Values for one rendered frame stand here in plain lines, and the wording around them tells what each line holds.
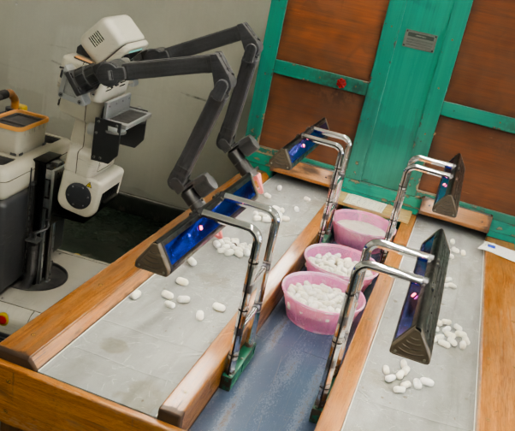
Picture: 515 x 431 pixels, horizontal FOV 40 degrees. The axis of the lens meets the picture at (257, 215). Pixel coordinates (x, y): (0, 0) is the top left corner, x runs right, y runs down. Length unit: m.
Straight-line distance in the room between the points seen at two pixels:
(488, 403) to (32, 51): 3.46
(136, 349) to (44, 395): 0.26
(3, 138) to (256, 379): 1.42
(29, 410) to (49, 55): 3.06
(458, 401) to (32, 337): 1.08
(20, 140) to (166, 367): 1.31
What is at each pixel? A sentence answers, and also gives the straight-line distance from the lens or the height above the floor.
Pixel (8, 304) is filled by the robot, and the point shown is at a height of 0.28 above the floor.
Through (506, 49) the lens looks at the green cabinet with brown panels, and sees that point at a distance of 3.02.
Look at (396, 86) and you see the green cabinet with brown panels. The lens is 3.06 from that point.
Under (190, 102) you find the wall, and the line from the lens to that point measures 4.20.
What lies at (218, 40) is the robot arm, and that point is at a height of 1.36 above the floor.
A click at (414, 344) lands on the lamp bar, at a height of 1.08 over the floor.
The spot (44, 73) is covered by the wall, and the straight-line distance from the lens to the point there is 4.55.
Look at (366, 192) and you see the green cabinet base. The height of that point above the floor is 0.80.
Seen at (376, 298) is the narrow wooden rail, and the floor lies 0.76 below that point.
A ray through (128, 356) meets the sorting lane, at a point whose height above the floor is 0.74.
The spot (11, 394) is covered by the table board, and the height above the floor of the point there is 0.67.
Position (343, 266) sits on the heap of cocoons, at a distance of 2.50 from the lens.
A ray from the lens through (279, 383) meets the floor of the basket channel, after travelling 1.91.
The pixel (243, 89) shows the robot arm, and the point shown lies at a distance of 2.72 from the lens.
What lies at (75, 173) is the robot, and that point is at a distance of 2.70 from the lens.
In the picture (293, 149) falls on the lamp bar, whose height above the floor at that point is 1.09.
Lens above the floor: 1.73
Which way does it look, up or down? 21 degrees down
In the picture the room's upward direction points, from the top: 12 degrees clockwise
